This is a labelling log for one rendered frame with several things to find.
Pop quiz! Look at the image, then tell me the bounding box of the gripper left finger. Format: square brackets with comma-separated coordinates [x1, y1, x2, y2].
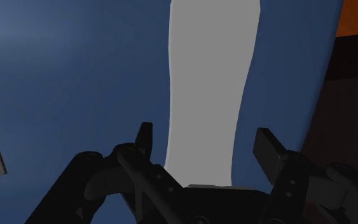
[25, 122, 185, 224]

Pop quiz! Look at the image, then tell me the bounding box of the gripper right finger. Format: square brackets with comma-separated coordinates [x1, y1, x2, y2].
[252, 127, 358, 224]

